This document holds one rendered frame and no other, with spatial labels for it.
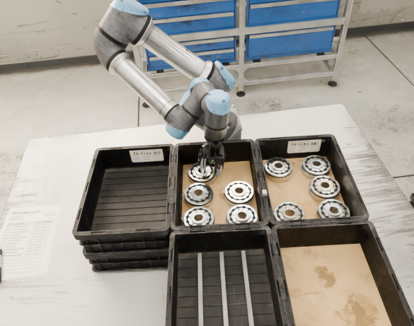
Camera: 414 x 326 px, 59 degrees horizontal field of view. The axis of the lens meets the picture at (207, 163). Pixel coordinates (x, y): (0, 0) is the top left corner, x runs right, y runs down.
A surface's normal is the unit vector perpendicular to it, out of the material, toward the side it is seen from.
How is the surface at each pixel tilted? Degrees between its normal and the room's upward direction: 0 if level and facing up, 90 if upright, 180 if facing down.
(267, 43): 90
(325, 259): 0
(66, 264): 0
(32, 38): 90
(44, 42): 90
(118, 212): 0
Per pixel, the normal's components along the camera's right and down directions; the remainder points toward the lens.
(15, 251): -0.05, -0.72
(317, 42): 0.11, 0.69
